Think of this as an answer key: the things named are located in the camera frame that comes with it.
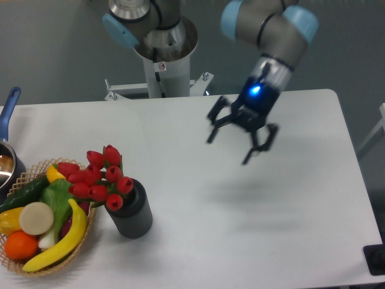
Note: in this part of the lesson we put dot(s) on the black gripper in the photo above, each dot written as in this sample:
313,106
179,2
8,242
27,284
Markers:
254,110

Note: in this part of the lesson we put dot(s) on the red tulip bouquet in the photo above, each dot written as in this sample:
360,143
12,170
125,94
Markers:
102,182

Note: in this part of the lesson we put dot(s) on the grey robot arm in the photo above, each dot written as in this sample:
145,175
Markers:
165,40

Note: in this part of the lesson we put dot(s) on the dark grey ribbed vase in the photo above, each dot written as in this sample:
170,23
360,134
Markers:
134,219

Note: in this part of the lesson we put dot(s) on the black device at table edge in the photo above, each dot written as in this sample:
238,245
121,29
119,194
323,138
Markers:
374,256

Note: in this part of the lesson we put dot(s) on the dark red vegetable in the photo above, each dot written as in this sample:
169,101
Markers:
66,227

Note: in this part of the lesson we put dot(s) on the green bok choy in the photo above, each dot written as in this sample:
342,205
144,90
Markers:
56,195

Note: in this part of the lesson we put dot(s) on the yellow banana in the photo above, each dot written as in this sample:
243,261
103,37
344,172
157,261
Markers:
64,246

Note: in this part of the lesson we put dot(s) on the woven wicker basket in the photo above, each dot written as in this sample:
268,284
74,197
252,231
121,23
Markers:
15,266

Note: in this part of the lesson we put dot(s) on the green cucumber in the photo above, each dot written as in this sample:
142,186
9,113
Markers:
25,195

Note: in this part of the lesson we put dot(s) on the beige round disc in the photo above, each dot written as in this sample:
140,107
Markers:
36,218

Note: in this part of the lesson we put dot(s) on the orange fruit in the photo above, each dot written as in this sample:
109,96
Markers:
20,245

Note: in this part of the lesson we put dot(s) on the yellow bell pepper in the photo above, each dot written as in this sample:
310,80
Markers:
10,221

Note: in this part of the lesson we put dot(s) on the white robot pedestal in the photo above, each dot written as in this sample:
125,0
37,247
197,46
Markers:
163,80

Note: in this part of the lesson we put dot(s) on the white frame at right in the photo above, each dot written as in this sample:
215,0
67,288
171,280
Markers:
373,136

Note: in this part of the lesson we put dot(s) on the blue handled saucepan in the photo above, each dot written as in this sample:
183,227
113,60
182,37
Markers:
11,165

